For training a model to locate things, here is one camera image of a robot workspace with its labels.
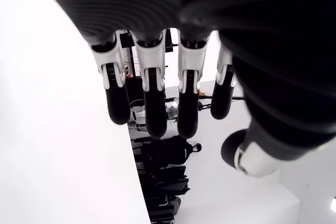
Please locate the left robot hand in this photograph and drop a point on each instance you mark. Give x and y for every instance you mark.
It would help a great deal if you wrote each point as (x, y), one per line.
(210, 3)

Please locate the silver humanoid robot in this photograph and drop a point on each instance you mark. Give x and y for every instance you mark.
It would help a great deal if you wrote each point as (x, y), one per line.
(172, 107)

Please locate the black backpack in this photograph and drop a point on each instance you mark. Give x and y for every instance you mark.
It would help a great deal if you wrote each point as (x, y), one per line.
(170, 153)

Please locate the black bag pile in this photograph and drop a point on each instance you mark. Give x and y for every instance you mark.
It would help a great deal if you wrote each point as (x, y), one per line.
(168, 190)

